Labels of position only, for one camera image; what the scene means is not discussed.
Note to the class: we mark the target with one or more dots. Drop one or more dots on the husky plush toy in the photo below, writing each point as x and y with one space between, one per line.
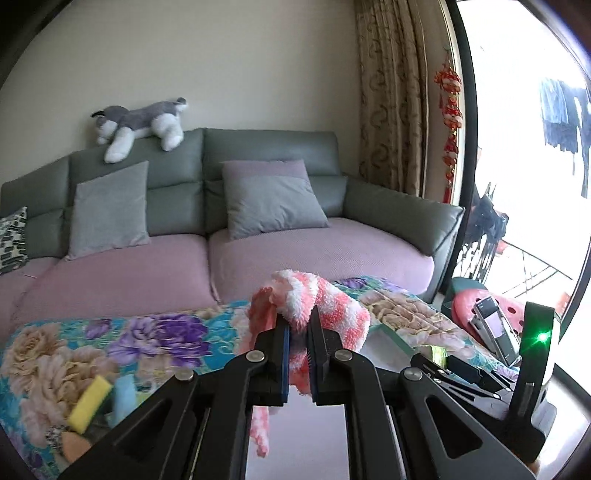
118 127

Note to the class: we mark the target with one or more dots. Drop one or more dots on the floral blue blanket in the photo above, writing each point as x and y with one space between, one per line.
46 366

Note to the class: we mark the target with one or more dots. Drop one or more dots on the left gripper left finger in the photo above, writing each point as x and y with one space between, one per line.
257 378

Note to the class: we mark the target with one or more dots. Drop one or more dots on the pink white fuzzy sock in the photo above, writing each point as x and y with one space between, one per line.
318 313

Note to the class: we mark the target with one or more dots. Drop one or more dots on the pink plastic stool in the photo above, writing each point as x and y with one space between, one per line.
465 303

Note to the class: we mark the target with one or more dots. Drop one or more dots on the red hanging decoration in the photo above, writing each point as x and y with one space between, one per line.
450 85

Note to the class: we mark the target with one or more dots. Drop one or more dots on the teal shallow box tray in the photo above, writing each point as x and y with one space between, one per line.
386 349

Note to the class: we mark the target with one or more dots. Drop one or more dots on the black white patterned cushion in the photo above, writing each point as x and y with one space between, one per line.
13 252

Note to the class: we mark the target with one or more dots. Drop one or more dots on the grey sofa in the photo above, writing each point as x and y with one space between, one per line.
224 211

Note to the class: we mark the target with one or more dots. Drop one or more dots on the peach makeup sponge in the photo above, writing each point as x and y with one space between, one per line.
74 445

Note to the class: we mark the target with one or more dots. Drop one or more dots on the right grey purple cushion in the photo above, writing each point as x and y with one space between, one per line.
269 196

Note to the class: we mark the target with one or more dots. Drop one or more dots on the beige patterned curtain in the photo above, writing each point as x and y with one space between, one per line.
394 95

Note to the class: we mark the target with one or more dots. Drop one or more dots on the yellow green sponge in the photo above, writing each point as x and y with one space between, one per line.
89 404

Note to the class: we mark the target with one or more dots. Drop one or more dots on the green tissue pack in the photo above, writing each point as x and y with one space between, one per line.
436 354

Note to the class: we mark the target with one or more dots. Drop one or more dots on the left grey cushion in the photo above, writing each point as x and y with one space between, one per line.
109 212

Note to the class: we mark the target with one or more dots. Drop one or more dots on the light blue face mask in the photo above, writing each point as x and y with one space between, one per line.
124 400

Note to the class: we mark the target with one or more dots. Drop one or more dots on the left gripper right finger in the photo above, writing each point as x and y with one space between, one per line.
340 376

